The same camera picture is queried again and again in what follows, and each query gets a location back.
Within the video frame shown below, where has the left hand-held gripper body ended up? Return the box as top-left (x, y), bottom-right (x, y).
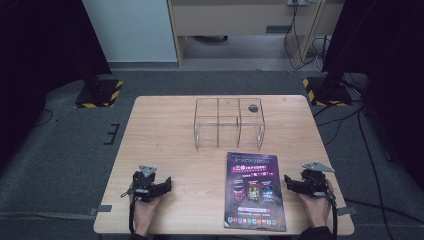
top-left (120, 163), bottom-right (158, 204)

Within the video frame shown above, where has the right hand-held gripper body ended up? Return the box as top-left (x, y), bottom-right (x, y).
top-left (299, 161), bottom-right (336, 198)

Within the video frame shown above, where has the person's left hand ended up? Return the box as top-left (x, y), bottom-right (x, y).
top-left (129, 192), bottom-right (165, 236)

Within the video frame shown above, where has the person's right hand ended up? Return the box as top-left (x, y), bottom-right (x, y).
top-left (297, 179), bottom-right (335, 230)

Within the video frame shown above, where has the purple glossy magazine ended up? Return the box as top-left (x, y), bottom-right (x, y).
top-left (223, 151), bottom-right (288, 233)

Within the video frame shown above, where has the grey tape strip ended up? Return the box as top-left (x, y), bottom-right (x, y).
top-left (335, 205), bottom-right (359, 217)
top-left (89, 204), bottom-right (113, 216)

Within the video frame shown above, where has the clear acrylic divided rack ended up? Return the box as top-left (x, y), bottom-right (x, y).
top-left (193, 96), bottom-right (266, 151)

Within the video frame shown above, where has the black stand with striped base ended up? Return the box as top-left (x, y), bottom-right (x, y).
top-left (68, 0), bottom-right (125, 110)
top-left (302, 0), bottom-right (384, 108)

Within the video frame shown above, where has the black curtain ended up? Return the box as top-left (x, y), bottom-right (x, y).
top-left (321, 0), bottom-right (424, 183)
top-left (0, 0), bottom-right (113, 174)

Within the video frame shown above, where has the white cabinet panel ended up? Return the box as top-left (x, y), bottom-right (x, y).
top-left (81, 0), bottom-right (178, 63)

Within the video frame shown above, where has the left hand-held gripper cable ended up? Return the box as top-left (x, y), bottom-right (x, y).
top-left (128, 195), bottom-right (138, 235)

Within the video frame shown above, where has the hand-held gripper cable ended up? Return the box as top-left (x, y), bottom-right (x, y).
top-left (128, 195), bottom-right (138, 235)
top-left (324, 184), bottom-right (339, 240)

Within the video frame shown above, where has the right hand-held gripper cable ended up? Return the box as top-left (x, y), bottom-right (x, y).
top-left (324, 184), bottom-right (339, 240)

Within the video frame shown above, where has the long black floor cable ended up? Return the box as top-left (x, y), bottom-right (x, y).
top-left (356, 106), bottom-right (391, 240)

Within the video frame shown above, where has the thin black floor cable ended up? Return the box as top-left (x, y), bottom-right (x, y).
top-left (312, 103), bottom-right (365, 147)

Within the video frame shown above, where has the black looped floor cable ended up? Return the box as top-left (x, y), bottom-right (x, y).
top-left (34, 108), bottom-right (55, 128)

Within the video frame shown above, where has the black cable bundle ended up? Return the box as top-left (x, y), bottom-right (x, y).
top-left (283, 0), bottom-right (332, 72)

